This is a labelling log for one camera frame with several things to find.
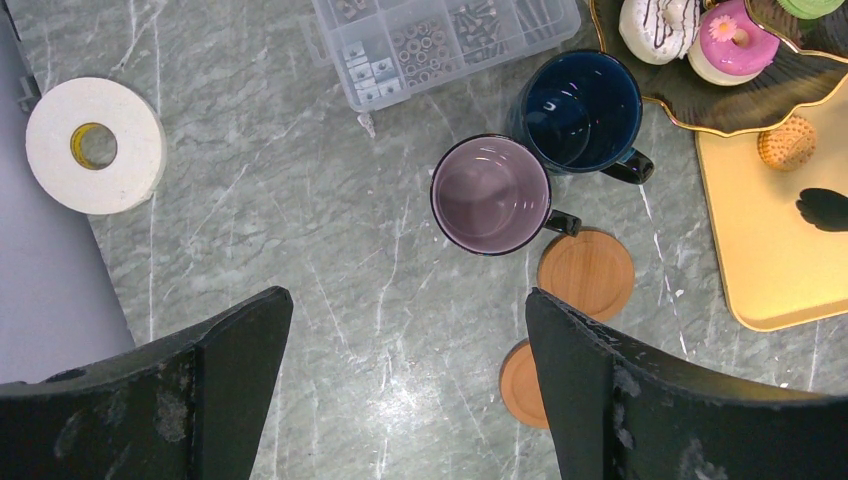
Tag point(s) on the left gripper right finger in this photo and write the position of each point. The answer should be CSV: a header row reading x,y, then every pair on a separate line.
x,y
619,408

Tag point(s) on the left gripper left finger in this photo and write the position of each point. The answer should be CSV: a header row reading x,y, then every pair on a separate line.
x,y
190,405

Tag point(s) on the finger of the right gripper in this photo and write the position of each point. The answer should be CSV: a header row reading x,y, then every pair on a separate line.
x,y
825,209

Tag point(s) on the yellow serving tray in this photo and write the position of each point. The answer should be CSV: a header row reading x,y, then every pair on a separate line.
x,y
777,269

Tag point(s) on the orange waffle cookie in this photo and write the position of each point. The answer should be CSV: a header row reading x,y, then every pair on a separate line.
x,y
790,146

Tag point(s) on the wooden coaster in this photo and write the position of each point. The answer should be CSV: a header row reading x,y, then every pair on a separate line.
x,y
519,387
593,272

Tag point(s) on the three-tier black dessert stand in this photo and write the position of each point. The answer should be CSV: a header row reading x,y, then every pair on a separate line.
x,y
809,66

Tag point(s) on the pink frosted donut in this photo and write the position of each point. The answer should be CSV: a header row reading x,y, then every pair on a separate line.
x,y
730,48

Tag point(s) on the green macaron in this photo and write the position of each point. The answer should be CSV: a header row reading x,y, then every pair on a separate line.
x,y
810,9

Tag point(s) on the white chocolate drizzle donut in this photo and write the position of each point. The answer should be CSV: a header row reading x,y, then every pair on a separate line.
x,y
659,31

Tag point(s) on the mauve mug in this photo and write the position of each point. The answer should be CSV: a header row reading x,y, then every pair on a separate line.
x,y
491,196

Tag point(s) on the dark blue mug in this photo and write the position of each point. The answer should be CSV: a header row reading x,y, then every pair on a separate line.
x,y
580,113

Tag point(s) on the white tape roll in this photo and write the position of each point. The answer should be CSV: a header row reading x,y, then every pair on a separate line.
x,y
95,146

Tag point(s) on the clear plastic box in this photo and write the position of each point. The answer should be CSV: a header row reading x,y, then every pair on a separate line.
x,y
387,51

